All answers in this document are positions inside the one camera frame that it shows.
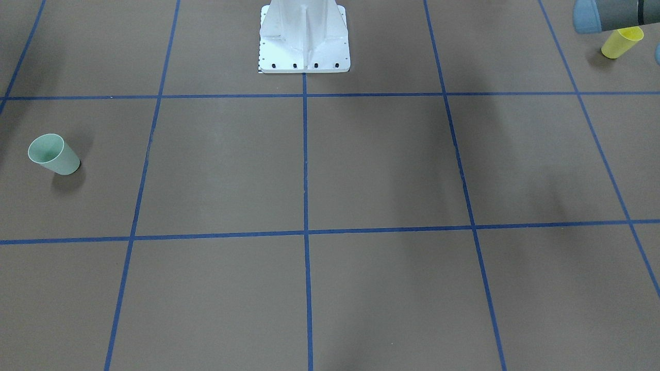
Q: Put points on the yellow plastic cup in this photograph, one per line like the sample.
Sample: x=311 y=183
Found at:
x=621 y=41

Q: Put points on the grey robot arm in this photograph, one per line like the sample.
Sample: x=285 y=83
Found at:
x=597 y=16

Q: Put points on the light green plastic cup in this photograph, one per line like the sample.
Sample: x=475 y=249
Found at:
x=52 y=152

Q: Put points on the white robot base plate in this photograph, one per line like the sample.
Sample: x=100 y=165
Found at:
x=303 y=37

